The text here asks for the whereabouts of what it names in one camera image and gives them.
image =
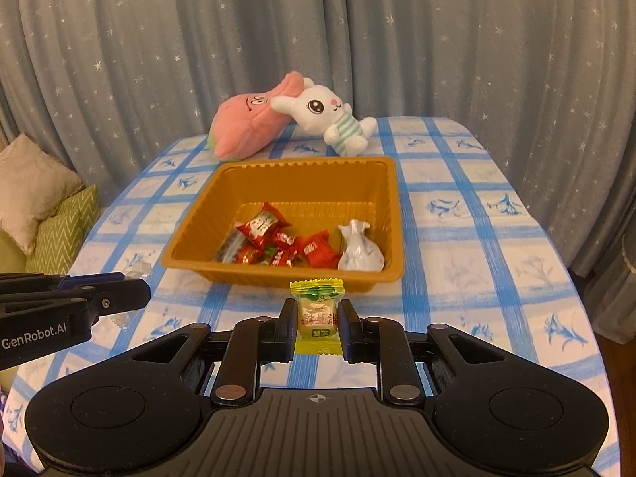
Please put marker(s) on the white bunny plush toy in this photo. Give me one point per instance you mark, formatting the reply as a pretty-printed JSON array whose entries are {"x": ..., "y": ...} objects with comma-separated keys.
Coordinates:
[{"x": 321, "y": 112}]

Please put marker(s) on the red snack packet top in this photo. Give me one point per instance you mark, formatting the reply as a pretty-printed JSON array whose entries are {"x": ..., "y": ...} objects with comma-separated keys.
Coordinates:
[{"x": 263, "y": 226}]

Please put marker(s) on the green zigzag cushion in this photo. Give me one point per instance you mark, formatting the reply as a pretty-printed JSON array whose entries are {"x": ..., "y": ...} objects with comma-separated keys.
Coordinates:
[{"x": 61, "y": 236}]

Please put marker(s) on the orange plastic tray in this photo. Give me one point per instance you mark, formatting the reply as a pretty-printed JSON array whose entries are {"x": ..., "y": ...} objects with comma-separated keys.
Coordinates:
[{"x": 313, "y": 194}]

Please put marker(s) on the green sofa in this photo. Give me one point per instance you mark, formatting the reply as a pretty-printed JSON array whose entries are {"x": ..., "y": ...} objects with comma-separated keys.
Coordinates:
[{"x": 12, "y": 260}]

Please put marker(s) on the clear black seaweed snack packet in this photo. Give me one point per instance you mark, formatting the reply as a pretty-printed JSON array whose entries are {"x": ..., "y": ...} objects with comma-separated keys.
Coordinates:
[{"x": 229, "y": 249}]

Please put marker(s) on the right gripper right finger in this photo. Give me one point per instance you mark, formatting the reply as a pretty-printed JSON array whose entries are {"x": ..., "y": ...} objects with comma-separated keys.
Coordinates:
[{"x": 383, "y": 343}]

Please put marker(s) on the grey star curtain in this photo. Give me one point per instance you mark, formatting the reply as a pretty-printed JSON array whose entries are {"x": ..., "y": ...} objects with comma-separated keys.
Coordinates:
[{"x": 547, "y": 86}]

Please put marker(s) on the red wrapper snack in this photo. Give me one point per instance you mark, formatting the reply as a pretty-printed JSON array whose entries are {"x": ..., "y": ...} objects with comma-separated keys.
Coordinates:
[{"x": 318, "y": 252}]

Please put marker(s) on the red square snack packet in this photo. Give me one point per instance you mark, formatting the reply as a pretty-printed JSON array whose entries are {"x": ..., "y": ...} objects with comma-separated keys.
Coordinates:
[{"x": 272, "y": 256}]

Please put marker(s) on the silver green snack pouch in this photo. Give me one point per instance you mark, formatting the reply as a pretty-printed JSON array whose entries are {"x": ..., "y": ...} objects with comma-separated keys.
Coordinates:
[{"x": 361, "y": 253}]

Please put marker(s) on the yellow green candy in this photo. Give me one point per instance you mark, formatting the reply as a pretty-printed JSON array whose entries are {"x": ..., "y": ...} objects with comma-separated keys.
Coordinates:
[{"x": 317, "y": 301}]

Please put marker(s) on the beige cushion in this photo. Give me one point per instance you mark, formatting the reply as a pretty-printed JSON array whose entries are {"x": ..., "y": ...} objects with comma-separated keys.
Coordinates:
[{"x": 33, "y": 184}]

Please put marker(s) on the small red candy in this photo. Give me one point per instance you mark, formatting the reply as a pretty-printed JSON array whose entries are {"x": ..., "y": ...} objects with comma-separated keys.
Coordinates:
[{"x": 284, "y": 241}]

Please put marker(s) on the pink starfish plush toy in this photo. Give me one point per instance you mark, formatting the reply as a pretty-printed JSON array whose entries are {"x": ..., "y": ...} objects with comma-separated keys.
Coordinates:
[{"x": 244, "y": 124}]

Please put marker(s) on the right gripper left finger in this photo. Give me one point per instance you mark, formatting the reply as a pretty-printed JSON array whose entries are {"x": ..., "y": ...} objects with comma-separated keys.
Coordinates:
[{"x": 253, "y": 343}]

